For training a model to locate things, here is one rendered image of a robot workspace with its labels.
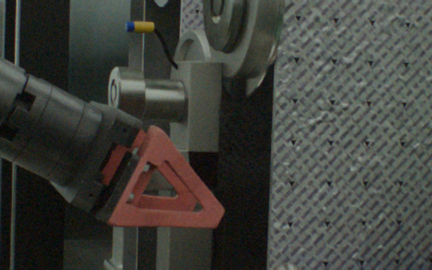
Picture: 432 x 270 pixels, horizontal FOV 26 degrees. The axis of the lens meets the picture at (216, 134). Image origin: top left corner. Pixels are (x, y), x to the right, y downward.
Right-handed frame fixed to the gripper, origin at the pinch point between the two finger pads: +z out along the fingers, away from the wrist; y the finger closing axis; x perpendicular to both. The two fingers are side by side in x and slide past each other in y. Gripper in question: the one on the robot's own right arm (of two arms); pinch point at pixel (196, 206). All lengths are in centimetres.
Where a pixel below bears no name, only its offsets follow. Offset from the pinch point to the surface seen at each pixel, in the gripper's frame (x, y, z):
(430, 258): 4.5, 0.2, 18.5
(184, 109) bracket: 6.1, -8.1, -1.7
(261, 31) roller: 13.1, -1.2, -1.3
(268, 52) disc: 11.9, -0.5, -0.3
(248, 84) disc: 9.8, -4.2, 0.7
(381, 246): 3.5, 0.2, 14.2
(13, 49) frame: 5.5, -47.4, -11.8
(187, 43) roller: 12.3, -19.9, -0.9
